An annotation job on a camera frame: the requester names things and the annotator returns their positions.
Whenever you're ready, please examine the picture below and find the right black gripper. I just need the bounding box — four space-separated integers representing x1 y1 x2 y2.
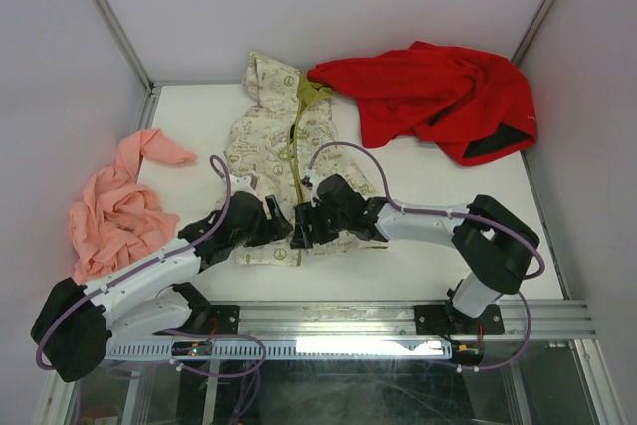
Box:
289 200 350 250

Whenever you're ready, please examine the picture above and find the cream green patterned jacket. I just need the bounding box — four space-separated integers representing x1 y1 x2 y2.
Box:
224 52 388 266

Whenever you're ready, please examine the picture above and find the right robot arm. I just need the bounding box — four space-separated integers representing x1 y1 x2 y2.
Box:
291 173 539 332

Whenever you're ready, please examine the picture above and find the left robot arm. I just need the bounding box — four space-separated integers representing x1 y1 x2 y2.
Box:
31 191 293 382

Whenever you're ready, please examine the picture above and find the pink garment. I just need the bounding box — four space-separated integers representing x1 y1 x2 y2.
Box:
69 129 197 284

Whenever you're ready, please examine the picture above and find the red garment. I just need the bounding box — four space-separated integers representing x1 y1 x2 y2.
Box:
307 41 537 166

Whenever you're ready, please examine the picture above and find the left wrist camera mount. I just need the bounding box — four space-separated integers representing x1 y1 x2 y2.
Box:
230 174 259 197

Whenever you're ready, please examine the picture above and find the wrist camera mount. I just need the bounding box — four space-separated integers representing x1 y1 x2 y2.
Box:
230 174 259 197
301 169 324 206

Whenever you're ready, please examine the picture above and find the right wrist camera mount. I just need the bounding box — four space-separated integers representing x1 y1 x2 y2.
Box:
301 169 324 206

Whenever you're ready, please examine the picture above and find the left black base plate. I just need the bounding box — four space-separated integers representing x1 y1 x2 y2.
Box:
151 303 243 337

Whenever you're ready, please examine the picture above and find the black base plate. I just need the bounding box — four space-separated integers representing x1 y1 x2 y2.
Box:
151 303 243 337
413 303 505 336

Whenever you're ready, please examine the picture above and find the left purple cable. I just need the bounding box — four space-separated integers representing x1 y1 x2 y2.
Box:
35 154 270 425

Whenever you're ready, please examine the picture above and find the purple cable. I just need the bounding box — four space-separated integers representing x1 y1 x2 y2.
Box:
304 141 546 374
35 154 270 425

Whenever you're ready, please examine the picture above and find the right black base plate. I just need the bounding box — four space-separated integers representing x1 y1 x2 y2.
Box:
413 303 505 336

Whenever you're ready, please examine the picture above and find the white slotted cable duct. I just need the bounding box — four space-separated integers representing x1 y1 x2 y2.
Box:
106 335 452 361

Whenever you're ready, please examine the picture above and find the left aluminium corner post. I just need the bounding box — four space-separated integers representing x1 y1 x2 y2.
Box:
62 0 156 93

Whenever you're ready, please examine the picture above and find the aluminium corner post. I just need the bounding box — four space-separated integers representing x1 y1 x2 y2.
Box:
511 0 557 67
62 0 156 93

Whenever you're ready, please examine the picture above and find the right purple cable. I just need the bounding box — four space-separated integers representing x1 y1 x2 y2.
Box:
304 141 546 374

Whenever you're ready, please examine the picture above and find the aluminium front rail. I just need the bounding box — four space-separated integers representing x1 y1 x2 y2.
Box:
63 299 597 341

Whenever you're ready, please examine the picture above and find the right aluminium corner post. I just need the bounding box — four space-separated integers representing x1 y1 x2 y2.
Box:
511 0 557 67

